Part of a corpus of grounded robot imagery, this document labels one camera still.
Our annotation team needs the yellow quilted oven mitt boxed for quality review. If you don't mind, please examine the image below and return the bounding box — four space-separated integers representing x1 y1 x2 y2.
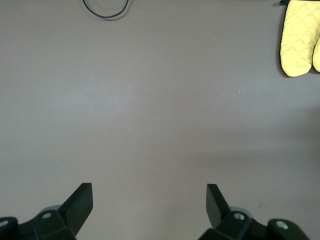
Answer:
311 34 320 74
277 0 320 78

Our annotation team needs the black looped cable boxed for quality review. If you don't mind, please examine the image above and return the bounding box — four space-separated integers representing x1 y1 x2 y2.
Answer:
82 0 130 19

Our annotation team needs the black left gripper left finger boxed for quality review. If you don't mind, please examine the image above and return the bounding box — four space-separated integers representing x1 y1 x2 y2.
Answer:
0 182 94 240

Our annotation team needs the brown table cover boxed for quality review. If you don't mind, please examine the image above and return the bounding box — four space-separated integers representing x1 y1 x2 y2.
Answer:
0 0 320 240

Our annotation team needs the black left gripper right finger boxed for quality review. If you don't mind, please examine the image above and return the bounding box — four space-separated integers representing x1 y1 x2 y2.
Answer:
198 183 310 240

